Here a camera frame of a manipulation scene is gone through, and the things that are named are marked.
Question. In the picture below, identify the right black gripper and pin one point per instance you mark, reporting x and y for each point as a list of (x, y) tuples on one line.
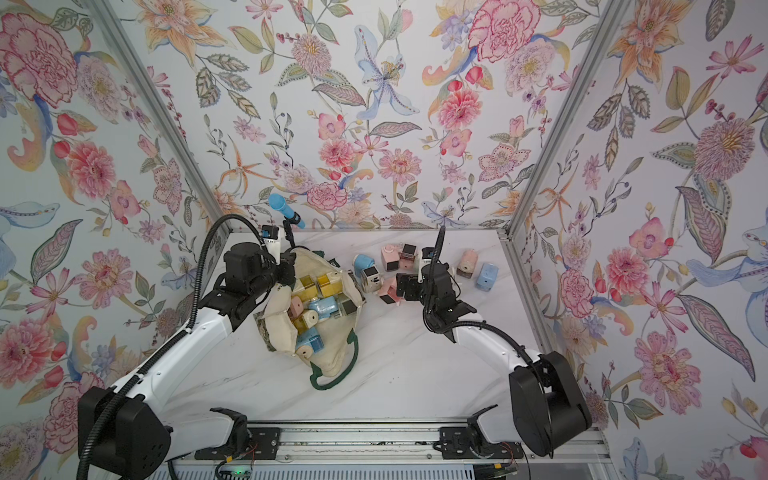
[(415, 284)]

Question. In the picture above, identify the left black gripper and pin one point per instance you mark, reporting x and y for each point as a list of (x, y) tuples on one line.
[(287, 265)]

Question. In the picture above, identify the small pink pencil sharpener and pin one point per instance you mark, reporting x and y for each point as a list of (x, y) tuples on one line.
[(407, 257)]

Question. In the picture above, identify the pink round pencil sharpener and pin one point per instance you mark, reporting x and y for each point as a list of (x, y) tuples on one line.
[(467, 264)]

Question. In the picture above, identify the pink square pencil sharpener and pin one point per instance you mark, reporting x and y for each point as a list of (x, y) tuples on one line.
[(388, 291)]

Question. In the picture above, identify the blue cube pencil sharpener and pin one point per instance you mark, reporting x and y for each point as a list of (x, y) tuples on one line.
[(487, 277)]

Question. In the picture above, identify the large pink pencil sharpener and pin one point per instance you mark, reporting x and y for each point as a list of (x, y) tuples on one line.
[(390, 254)]

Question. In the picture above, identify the pale green cube sharpener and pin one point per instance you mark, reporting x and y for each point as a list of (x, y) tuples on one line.
[(371, 279)]

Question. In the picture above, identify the light blue pencil sharpener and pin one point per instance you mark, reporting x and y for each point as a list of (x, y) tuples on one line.
[(362, 262)]

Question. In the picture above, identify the blue round-front pencil sharpener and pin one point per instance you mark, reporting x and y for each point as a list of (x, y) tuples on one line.
[(324, 307)]

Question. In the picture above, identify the cream green tote bag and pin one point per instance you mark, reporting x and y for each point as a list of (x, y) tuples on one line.
[(330, 348)]

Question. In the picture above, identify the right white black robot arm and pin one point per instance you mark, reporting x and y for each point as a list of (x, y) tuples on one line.
[(546, 408)]

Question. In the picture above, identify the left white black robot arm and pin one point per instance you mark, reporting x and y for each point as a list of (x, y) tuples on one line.
[(125, 429)]

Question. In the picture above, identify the yellow pencil sharpener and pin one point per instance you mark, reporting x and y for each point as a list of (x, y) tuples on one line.
[(306, 289), (330, 284)]

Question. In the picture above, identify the black microphone stand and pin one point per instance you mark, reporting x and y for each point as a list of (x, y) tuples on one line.
[(288, 224)]

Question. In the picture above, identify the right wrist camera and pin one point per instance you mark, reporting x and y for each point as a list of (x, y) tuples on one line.
[(425, 257)]

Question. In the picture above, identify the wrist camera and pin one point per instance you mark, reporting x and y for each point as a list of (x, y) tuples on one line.
[(425, 257), (272, 236)]

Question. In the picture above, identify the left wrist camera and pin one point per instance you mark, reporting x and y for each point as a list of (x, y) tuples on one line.
[(272, 236)]

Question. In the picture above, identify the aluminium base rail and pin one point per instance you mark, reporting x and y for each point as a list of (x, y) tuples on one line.
[(359, 449)]

